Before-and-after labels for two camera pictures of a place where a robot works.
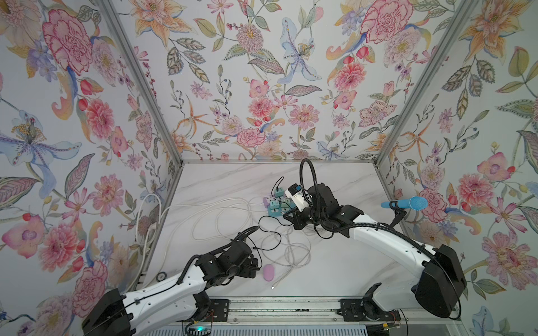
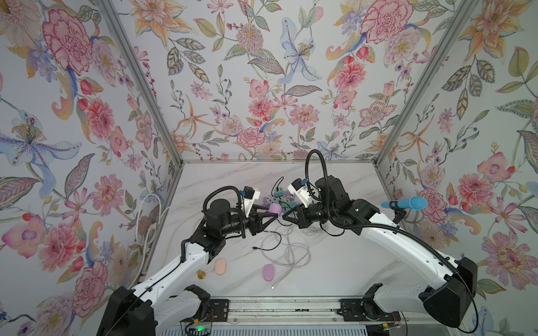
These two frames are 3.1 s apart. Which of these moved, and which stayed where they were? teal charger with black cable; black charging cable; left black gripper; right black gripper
Moved: left black gripper
Stayed: right black gripper; black charging cable; teal charger with black cable
